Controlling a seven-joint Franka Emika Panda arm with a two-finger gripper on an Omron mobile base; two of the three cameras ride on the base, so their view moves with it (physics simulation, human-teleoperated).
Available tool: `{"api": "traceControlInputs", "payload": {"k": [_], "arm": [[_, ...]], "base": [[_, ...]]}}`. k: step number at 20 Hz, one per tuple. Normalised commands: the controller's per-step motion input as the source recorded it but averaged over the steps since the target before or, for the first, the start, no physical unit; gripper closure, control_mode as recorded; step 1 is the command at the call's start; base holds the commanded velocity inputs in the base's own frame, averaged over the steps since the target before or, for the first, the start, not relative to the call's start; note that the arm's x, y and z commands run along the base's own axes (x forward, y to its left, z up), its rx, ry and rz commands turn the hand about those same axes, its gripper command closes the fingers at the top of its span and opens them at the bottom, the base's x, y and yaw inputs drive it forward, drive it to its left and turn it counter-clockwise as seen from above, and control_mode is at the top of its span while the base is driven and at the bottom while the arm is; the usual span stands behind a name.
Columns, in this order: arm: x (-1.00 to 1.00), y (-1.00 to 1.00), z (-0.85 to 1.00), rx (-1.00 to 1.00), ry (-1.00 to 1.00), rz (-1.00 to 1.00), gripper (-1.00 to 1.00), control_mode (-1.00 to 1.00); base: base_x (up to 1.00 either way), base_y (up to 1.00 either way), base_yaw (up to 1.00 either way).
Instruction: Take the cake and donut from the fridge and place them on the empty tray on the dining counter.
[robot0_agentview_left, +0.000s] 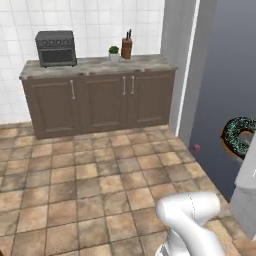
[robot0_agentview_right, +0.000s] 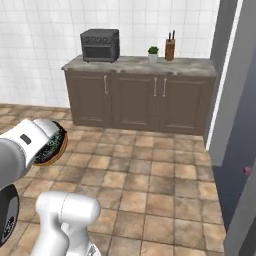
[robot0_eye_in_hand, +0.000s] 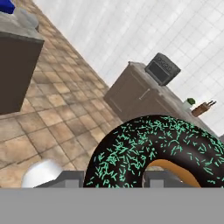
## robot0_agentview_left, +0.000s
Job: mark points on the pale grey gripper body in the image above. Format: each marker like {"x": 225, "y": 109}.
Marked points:
{"x": 247, "y": 166}

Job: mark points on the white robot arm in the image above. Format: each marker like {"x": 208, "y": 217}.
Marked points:
{"x": 186, "y": 213}

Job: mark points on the dark sprinkled donut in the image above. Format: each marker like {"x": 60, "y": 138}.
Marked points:
{"x": 230, "y": 135}

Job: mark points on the dark grey fridge door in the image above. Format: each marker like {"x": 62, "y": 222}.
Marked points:
{"x": 226, "y": 66}

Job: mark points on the grey fridge housing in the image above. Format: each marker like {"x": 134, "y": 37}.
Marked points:
{"x": 174, "y": 50}

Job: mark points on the small maroon block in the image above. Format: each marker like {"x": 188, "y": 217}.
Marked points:
{"x": 194, "y": 147}

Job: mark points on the brown cupboard run, stone top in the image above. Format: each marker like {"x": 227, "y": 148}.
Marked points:
{"x": 100, "y": 100}

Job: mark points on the brown wooden knife block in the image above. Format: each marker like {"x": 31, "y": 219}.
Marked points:
{"x": 126, "y": 46}

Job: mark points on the small green potted plant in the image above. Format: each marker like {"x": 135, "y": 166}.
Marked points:
{"x": 113, "y": 50}

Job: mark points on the dark grey toaster oven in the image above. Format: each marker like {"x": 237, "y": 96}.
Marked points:
{"x": 56, "y": 49}

